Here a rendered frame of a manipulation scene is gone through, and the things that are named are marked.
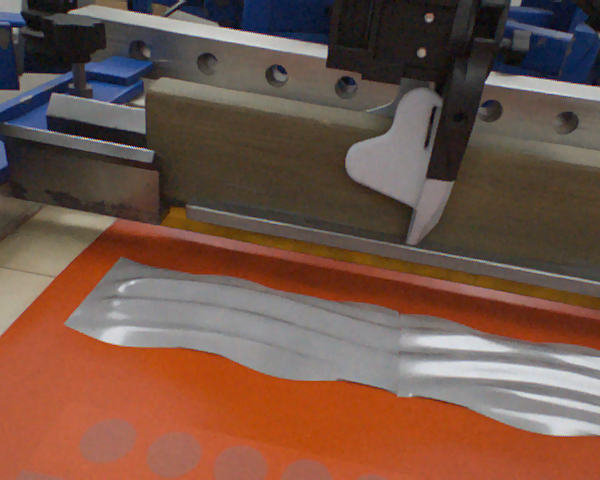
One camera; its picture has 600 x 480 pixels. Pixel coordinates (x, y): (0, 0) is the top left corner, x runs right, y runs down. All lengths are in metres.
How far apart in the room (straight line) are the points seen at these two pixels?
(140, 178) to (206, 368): 0.13
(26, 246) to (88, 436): 0.16
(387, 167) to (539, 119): 0.28
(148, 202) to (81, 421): 0.14
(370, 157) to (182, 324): 0.14
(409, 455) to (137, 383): 0.13
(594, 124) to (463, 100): 0.32
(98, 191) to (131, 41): 0.26
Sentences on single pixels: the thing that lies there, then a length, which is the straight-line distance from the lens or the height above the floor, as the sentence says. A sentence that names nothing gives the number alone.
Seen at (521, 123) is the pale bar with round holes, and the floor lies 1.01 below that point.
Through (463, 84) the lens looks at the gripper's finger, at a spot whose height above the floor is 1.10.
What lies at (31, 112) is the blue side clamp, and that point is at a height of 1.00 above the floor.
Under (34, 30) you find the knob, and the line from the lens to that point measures 0.64.
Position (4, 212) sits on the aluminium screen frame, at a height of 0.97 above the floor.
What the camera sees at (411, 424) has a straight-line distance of 0.29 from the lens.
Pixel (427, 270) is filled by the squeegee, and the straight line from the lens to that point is 0.38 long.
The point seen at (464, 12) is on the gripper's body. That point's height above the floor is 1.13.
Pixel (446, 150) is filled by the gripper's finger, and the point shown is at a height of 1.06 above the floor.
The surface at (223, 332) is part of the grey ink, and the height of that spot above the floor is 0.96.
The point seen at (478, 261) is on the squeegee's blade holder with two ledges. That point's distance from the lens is 0.35.
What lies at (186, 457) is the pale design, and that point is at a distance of 0.26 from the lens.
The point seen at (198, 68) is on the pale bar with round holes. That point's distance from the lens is 0.59.
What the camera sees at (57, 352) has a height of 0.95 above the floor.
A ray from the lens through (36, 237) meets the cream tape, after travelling 0.41.
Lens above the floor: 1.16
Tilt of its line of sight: 31 degrees down
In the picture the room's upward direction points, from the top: 8 degrees clockwise
